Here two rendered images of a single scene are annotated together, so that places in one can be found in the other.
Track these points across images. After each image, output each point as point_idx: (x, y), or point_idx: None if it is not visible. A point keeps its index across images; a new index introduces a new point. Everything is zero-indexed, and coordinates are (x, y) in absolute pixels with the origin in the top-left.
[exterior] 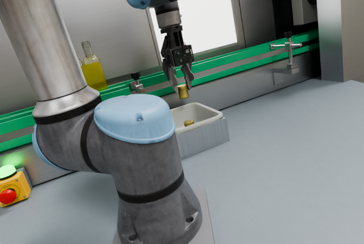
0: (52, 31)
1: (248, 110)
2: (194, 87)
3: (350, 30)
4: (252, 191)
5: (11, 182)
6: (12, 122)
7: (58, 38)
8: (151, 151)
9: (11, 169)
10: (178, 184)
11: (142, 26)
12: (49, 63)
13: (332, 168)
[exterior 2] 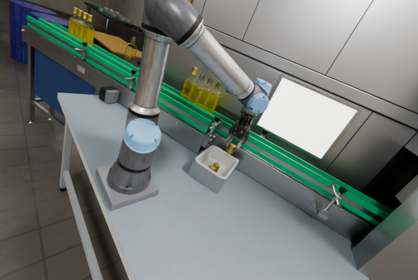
0: (148, 81)
1: (263, 198)
2: (250, 154)
3: (408, 247)
4: (169, 215)
5: None
6: (160, 93)
7: (149, 85)
8: (127, 150)
9: None
10: (132, 172)
11: None
12: (140, 91)
13: (204, 259)
